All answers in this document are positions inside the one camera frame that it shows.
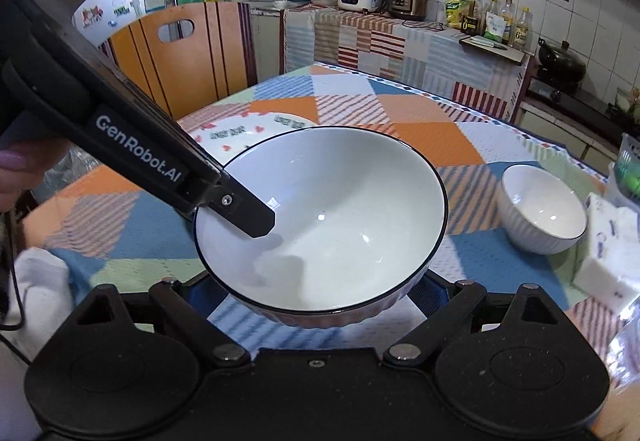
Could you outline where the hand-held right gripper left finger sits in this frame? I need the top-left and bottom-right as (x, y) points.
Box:
(75, 273), (251, 364)

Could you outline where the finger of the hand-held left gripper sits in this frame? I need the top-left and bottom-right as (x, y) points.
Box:
(197, 171), (276, 238)

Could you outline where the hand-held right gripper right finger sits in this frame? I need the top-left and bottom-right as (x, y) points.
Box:
(382, 278), (566, 367)

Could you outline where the pink rabbit print plate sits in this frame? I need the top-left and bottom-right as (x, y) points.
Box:
(192, 114), (321, 162)

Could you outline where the large white bowl dark rim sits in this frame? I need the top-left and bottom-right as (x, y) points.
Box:
(192, 126), (448, 329)

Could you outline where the white ribbed bowl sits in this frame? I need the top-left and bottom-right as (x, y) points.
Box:
(497, 164), (588, 256)

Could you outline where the person's left hand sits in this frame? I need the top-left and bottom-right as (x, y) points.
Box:
(0, 138), (72, 217)

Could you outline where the silver refrigerator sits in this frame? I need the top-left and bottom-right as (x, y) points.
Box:
(75, 0), (176, 47)

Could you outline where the wooden chair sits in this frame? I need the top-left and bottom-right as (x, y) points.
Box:
(107, 1), (258, 122)

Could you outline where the white cloth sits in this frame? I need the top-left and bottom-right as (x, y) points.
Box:
(7, 248), (73, 337)

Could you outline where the white tissue pack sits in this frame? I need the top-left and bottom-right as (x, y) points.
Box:
(572, 194), (640, 309)

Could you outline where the cream base cabinet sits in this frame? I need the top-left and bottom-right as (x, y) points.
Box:
(515, 101), (623, 167)

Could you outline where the patchwork counter cloth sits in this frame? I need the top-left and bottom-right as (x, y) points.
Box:
(282, 4), (531, 122)

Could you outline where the green plastic basket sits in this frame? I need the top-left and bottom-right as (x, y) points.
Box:
(607, 132), (640, 202)

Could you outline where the black gas stove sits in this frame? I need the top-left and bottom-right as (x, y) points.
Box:
(527, 76), (640, 144)

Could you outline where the cutting board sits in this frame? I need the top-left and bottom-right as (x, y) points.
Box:
(460, 35), (531, 64)

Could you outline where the black wok with lid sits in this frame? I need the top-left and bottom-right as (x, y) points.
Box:
(537, 38), (586, 84)

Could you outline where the small metal pot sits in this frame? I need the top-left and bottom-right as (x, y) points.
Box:
(607, 88), (640, 117)

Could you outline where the cooking oil bottle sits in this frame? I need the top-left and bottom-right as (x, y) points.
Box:
(500, 0), (517, 44)
(515, 6), (532, 47)
(484, 0), (502, 42)

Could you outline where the yellow food packet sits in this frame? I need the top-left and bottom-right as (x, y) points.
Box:
(445, 0), (471, 29)

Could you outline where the dark sauce bottle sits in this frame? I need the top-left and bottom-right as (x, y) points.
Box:
(462, 0), (485, 31)

